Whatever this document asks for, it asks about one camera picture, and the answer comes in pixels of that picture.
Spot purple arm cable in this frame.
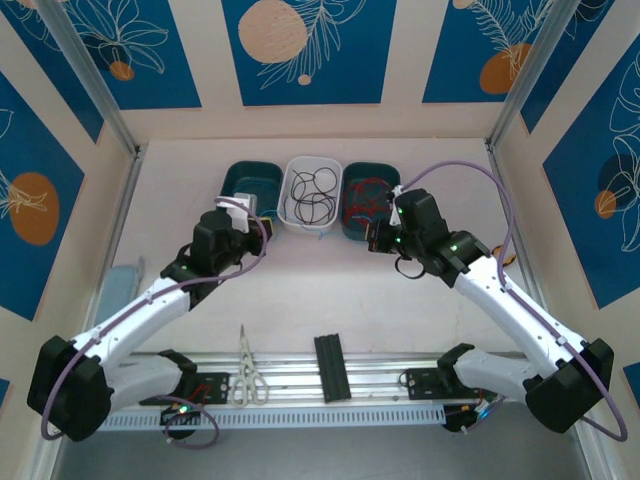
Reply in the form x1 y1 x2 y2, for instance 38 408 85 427
399 159 629 443
40 197 274 449

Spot aluminium corner post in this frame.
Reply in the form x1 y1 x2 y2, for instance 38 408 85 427
485 0 584 151
34 0 144 159

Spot thin red cable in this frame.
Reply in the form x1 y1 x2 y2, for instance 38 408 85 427
345 177 395 224
343 177 396 226

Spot thin black cable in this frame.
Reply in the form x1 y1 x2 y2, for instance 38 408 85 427
279 167 338 226

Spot light blue case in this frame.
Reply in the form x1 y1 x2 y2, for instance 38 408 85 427
99 256 147 322

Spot white plastic bin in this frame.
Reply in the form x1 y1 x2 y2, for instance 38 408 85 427
276 155 344 236

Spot black extrusion bar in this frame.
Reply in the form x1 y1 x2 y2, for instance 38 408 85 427
313 332 352 404

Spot blue floral wall poster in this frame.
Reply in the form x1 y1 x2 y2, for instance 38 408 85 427
542 44 640 310
0 69 86 322
221 0 399 107
54 0 203 111
0 9 105 145
422 0 556 105
519 0 640 135

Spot tangle of coloured wires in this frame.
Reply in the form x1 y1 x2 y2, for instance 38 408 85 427
234 177 280 216

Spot thin blue cable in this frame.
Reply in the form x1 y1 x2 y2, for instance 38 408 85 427
298 224 335 242

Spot white slotted cable duct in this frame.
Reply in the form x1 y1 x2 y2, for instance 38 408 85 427
99 405 446 432

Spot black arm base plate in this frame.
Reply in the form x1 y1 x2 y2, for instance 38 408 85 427
402 367 481 402
138 370 231 407

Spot dark green plastic bin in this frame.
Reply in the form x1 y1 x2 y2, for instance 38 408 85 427
218 159 285 236
340 161 403 244

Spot black controller board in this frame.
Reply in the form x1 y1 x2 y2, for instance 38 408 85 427
443 402 494 435
159 402 204 441

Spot white scissors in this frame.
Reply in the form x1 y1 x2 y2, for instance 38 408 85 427
228 323 270 409

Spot aluminium side rail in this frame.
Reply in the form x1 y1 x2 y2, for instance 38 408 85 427
27 144 146 480
484 142 626 480

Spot aluminium rail frame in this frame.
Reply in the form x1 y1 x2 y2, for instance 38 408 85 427
42 349 594 412

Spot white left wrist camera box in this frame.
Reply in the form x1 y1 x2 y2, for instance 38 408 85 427
215 192 259 232

